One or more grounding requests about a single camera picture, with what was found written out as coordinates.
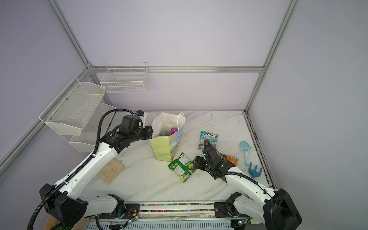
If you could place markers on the aluminium frame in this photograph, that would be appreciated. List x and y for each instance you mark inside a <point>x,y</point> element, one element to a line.
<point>8,161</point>

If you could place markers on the white mesh shelf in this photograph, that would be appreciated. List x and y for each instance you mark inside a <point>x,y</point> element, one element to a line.
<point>70,112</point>
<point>86,140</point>

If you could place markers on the blue toy rake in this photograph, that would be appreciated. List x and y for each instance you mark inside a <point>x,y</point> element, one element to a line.
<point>254,172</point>

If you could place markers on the orange Fox's candy bag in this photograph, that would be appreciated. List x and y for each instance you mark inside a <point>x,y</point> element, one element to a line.
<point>231,159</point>

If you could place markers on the blue toy shovel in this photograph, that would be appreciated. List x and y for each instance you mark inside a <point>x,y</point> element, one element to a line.
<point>246,147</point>

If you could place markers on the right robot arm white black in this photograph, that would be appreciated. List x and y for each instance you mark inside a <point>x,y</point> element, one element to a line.
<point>273,208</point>

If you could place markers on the white mesh shelf lower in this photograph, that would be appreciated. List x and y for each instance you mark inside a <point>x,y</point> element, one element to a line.
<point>86,140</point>

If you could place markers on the green snack bag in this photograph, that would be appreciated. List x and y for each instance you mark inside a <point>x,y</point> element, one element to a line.
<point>183,167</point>

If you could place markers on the white paper gift bag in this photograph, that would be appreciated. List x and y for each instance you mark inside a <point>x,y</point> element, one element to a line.
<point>164,147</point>

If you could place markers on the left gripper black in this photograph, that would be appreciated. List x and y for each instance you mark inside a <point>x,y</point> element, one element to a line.
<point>148,131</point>

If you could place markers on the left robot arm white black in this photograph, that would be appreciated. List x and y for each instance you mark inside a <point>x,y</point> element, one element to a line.
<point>62,199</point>

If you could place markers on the white wire basket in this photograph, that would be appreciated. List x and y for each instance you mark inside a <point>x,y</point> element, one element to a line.
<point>126,77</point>

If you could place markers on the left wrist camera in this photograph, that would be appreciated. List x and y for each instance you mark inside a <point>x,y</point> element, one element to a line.
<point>140,113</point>

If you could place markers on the purple grape candy bag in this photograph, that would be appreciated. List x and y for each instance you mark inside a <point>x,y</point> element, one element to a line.
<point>173,131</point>

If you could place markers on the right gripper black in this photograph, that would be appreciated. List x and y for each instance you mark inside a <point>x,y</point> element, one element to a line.
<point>197,161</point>

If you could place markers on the white mesh shelf upper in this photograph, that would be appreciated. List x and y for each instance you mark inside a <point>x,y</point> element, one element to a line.
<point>70,112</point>

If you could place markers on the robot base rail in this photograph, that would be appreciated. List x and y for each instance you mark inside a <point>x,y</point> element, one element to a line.
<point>205,215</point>

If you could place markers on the teal Fox's candy bag rear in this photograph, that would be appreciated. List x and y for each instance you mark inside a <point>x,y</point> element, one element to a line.
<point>210,137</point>

